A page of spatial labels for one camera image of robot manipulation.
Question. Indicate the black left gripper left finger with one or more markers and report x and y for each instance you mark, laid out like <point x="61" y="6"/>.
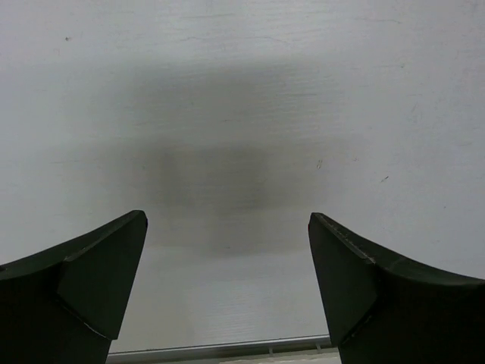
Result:
<point x="66" y="304"/>

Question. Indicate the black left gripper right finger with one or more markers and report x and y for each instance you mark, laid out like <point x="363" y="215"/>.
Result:
<point x="383" y="307"/>

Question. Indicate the silver table edge rail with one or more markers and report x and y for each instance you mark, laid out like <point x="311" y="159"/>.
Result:
<point x="220" y="351"/>

